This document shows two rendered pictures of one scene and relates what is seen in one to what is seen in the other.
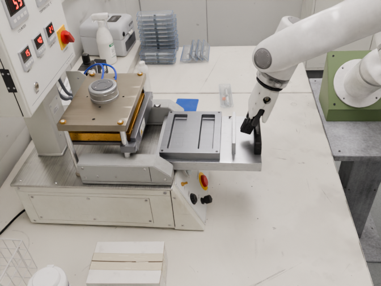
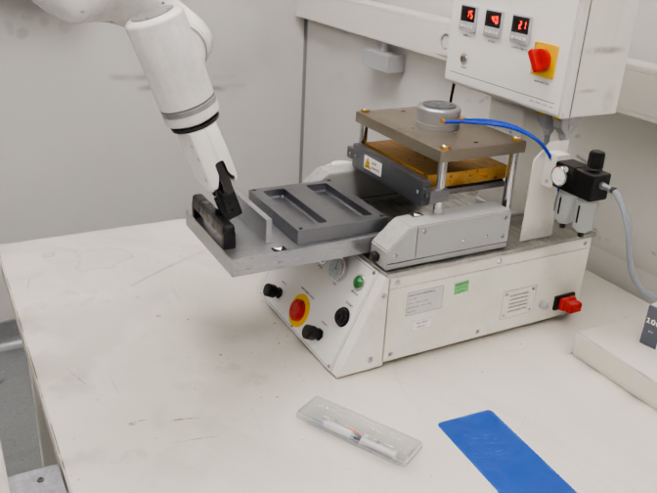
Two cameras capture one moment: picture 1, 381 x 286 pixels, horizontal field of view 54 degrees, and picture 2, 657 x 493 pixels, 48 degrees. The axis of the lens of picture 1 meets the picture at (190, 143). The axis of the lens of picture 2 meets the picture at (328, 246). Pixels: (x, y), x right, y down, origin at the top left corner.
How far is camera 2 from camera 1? 1.95 m
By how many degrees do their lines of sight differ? 108
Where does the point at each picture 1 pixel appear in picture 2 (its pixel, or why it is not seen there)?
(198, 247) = (250, 278)
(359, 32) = not seen: outside the picture
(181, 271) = not seen: hidden behind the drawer
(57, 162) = (468, 195)
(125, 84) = (438, 137)
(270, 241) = (158, 302)
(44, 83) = (477, 71)
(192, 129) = (317, 202)
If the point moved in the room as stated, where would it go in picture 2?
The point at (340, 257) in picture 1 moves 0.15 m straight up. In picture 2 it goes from (54, 311) to (45, 237)
